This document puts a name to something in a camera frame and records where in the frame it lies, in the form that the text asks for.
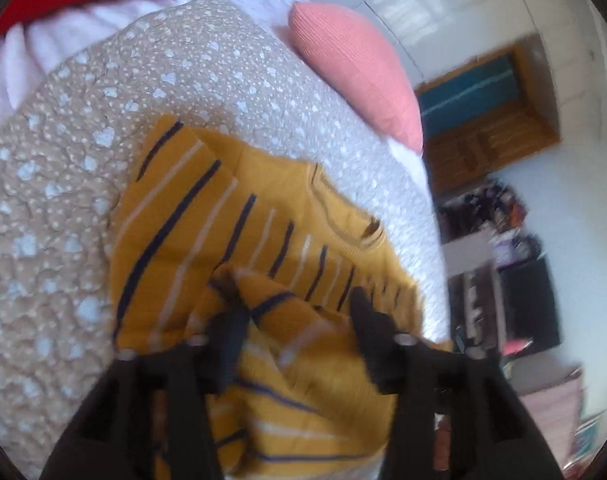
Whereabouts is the wooden door with teal panel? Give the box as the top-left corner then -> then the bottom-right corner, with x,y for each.
417,35 -> 561,196

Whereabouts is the pink ribbed cushion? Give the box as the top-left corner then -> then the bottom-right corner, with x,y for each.
288,2 -> 424,154

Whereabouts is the cluttered dark shelf unit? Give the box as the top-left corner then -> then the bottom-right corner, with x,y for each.
437,180 -> 561,359

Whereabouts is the white pink bed sheet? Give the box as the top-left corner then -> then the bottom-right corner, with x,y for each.
0,0 -> 302,125

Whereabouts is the pink storage box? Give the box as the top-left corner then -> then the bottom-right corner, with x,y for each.
519,367 -> 583,469

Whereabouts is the beige heart-pattern blanket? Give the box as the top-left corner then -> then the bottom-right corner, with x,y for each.
0,0 -> 450,479

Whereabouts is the yellow striped knit sweater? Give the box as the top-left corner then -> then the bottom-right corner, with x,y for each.
110,116 -> 423,478

